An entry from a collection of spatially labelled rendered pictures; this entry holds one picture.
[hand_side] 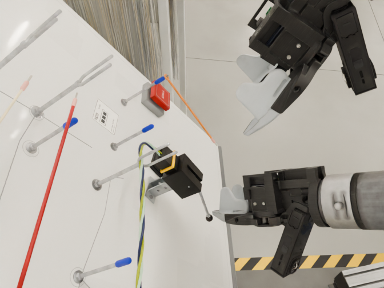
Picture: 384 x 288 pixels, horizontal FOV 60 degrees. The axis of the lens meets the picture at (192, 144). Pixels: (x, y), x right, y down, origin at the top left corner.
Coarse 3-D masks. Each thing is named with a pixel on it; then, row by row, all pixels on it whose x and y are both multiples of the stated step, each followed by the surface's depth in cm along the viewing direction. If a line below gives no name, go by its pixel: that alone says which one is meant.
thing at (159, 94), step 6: (156, 90) 68; (162, 90) 70; (150, 96) 67; (156, 96) 67; (162, 96) 69; (168, 96) 71; (156, 102) 68; (162, 102) 68; (168, 102) 70; (162, 108) 69; (168, 108) 69
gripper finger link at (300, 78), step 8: (304, 64) 37; (312, 64) 36; (320, 64) 36; (296, 72) 37; (304, 72) 36; (312, 72) 37; (296, 80) 37; (304, 80) 37; (288, 88) 38; (296, 88) 38; (304, 88) 37; (280, 96) 39; (288, 96) 38; (296, 96) 38; (280, 104) 39; (288, 104) 38; (280, 112) 39
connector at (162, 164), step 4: (164, 148) 53; (168, 148) 53; (164, 152) 52; (168, 152) 53; (172, 152) 54; (156, 156) 53; (160, 156) 52; (172, 156) 53; (176, 156) 55; (164, 160) 51; (168, 160) 52; (176, 160) 54; (156, 164) 52; (160, 164) 52; (164, 164) 52; (168, 164) 52; (176, 164) 53; (160, 168) 53; (164, 168) 53; (176, 168) 53; (164, 172) 53; (168, 172) 53; (172, 172) 53
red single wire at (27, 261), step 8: (72, 104) 36; (72, 112) 35; (64, 136) 33; (56, 160) 32; (56, 168) 31; (48, 184) 30; (48, 192) 30; (40, 216) 28; (40, 224) 28; (32, 240) 27; (32, 248) 27; (24, 264) 26; (24, 272) 26; (24, 280) 26
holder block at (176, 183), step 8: (184, 160) 54; (184, 168) 53; (192, 168) 55; (168, 176) 53; (176, 176) 53; (184, 176) 53; (192, 176) 54; (200, 176) 56; (168, 184) 54; (176, 184) 54; (184, 184) 54; (192, 184) 54; (200, 184) 55; (176, 192) 55; (184, 192) 55; (192, 192) 55
